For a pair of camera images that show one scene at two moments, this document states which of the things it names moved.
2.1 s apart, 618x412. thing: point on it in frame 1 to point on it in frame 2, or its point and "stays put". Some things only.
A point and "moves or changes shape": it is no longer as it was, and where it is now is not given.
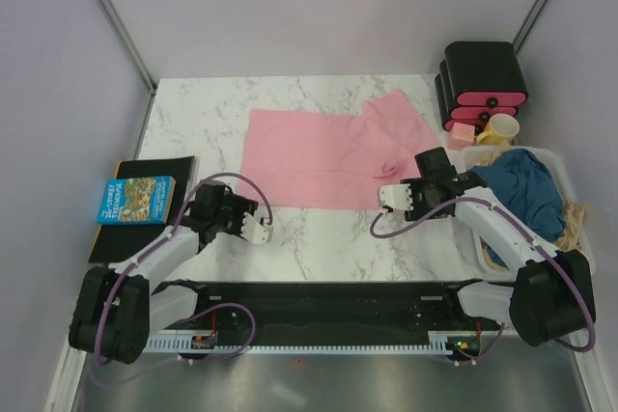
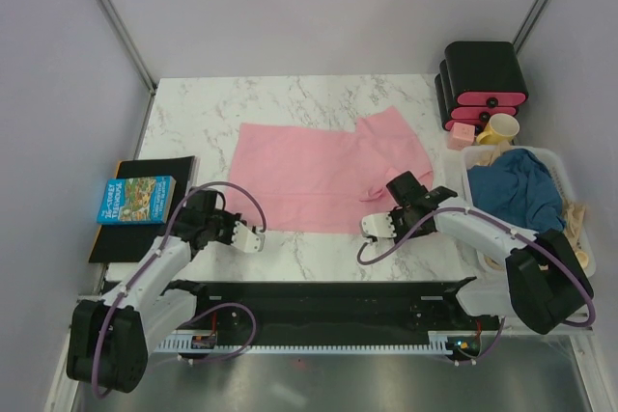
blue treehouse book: [144, 200] stays put
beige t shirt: [574, 215] stays put
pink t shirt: [333, 160] moves or changes shape
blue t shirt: [522, 181] stays put
